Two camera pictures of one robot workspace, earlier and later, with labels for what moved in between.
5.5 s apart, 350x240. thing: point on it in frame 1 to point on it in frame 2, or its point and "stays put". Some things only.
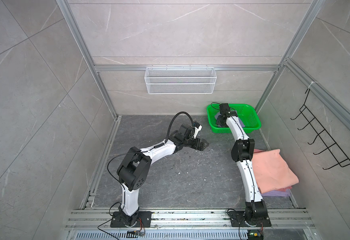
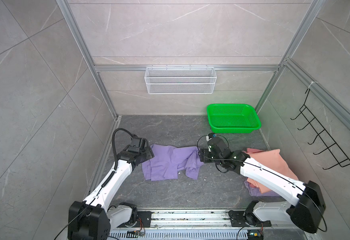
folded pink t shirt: x=272 y=173 stays put
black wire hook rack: x=340 y=156 stays put
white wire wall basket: x=180 y=80 stays put
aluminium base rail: x=186 y=219 stays put
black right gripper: x=218 y=121 to x=203 y=155
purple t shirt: x=242 y=123 to x=168 y=160
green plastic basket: x=246 y=112 stays put
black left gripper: x=198 y=146 to x=149 y=152
